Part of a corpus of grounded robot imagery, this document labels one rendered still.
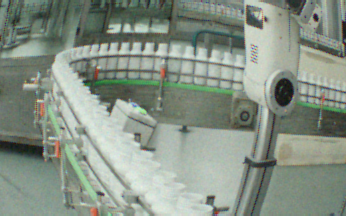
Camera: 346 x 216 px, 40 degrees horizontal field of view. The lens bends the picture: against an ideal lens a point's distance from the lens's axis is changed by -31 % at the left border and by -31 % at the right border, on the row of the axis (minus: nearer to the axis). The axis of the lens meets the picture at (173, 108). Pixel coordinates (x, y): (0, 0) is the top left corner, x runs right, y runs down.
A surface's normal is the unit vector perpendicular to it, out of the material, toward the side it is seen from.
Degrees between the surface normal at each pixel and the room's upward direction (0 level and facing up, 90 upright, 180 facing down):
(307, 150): 89
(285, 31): 90
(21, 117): 90
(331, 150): 90
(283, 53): 101
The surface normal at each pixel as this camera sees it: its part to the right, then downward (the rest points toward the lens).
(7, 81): 0.32, 0.22
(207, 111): 0.02, 0.20
